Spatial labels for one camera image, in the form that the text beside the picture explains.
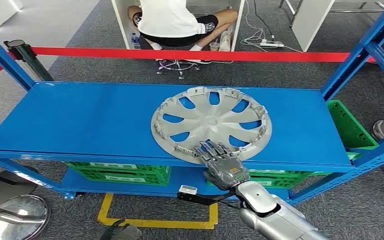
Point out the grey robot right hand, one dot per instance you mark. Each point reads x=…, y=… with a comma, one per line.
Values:
x=226, y=172

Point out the grey plastic wheel cover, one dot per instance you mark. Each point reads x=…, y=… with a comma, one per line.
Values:
x=212, y=122

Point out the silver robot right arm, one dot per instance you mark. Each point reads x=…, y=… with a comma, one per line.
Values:
x=268, y=215

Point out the blue metal shelf rack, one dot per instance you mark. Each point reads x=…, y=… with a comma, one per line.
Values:
x=79, y=126

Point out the chrome swivel stool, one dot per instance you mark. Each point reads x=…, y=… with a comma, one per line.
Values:
x=177, y=66

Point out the plastic drink cup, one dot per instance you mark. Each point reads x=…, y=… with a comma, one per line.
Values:
x=214, y=47

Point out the green perforated crate panel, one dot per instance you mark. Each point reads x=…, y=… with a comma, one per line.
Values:
x=347, y=126

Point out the white plastic bag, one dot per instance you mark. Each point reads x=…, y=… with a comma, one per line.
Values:
x=225, y=41

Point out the white power strip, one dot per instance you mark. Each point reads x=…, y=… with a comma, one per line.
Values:
x=271, y=44

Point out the clear water bottle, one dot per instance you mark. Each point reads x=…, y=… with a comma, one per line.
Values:
x=135, y=41

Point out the white partition panel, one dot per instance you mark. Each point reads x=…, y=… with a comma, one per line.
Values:
x=311, y=20

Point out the black right wrist camera bracket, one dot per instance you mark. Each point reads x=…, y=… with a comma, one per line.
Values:
x=198, y=199

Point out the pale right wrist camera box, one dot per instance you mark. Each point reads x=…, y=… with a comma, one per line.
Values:
x=187, y=190

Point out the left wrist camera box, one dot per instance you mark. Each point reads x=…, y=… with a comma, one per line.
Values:
x=129, y=233

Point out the grey metal table frame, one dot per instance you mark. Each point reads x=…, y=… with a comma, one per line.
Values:
x=357, y=11

